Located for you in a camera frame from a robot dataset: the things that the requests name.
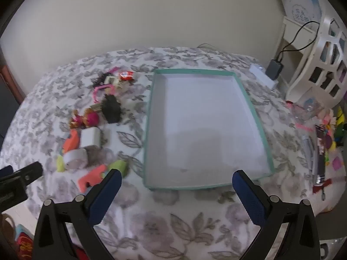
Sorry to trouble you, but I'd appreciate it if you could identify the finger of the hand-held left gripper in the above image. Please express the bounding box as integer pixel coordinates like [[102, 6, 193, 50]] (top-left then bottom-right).
[[0, 161, 43, 189]]

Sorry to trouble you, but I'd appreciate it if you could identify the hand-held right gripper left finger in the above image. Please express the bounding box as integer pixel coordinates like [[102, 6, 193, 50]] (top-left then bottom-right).
[[32, 169, 122, 260]]

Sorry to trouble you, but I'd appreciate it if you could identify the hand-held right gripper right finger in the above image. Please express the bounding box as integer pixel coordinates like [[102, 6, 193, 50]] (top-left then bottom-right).
[[232, 170, 322, 260]]

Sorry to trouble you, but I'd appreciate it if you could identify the orange foam piece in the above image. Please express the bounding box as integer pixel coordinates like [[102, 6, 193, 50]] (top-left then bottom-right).
[[77, 165, 108, 193]]

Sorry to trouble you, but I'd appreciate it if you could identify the green foam piece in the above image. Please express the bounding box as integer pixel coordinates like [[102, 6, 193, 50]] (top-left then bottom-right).
[[108, 160, 129, 178]]

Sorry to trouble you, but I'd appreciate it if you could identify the white tape roll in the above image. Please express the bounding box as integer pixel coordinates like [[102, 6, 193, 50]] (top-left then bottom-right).
[[63, 148, 89, 171]]

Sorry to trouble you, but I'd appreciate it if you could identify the orange blue yellow toy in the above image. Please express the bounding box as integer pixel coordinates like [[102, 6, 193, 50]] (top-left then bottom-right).
[[56, 129, 81, 173]]

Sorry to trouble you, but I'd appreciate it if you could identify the white cube charger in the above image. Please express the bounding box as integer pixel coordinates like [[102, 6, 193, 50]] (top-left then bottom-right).
[[81, 127, 102, 149]]

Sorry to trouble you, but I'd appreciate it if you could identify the small red doll figure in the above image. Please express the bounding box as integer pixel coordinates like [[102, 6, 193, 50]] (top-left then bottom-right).
[[70, 110, 83, 130]]

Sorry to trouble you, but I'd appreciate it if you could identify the doll with pink ball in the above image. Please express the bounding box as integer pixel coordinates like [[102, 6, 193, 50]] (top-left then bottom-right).
[[83, 107, 100, 128]]

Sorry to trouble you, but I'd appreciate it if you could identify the teal-edged white box tray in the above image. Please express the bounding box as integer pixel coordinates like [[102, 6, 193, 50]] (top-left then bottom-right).
[[143, 68, 274, 191]]

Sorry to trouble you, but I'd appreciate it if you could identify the pink carabiner ring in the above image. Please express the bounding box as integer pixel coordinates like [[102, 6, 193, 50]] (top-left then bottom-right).
[[93, 84, 116, 103]]

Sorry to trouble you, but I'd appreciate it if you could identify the cream plastic frame piece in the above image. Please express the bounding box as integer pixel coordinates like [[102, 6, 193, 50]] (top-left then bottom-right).
[[104, 76, 122, 88]]

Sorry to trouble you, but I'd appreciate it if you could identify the red snack packet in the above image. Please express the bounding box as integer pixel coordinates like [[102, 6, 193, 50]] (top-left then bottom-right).
[[119, 71, 135, 83]]

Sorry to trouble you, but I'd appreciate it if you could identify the red and gold packet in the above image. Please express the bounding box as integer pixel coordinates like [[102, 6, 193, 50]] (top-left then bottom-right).
[[15, 223, 36, 260]]

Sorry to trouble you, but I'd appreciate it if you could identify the grey floral blanket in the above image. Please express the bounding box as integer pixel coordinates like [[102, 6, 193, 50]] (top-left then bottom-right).
[[0, 46, 347, 260]]

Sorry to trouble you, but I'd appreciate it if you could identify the dark wooden furniture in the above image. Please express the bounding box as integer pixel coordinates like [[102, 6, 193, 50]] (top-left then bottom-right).
[[0, 64, 25, 139]]

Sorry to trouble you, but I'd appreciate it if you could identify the pile of colourful stationery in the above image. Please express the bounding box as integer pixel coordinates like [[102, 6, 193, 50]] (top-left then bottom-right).
[[313, 106, 347, 195]]

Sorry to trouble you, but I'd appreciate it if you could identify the clear plastic bag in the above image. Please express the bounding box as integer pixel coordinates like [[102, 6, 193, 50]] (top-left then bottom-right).
[[291, 92, 330, 123]]

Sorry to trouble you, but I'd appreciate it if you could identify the white power strip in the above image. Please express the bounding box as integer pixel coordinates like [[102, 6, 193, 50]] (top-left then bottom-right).
[[249, 63, 280, 89]]

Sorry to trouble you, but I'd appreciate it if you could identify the black power adapter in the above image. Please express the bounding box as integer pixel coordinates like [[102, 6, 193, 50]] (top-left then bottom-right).
[[265, 59, 284, 81]]

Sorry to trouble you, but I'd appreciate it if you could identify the white lattice chair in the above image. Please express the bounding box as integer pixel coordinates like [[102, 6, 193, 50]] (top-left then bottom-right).
[[286, 15, 347, 104]]

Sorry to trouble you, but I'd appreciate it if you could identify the white side desk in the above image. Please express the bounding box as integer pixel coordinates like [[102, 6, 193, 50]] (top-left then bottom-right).
[[277, 16, 320, 87]]

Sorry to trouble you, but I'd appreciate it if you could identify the blue white printed box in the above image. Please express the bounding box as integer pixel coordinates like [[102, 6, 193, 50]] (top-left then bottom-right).
[[282, 0, 324, 24]]

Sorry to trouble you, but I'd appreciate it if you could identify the black cable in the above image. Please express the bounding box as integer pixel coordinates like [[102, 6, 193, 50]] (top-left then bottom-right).
[[277, 21, 322, 61]]

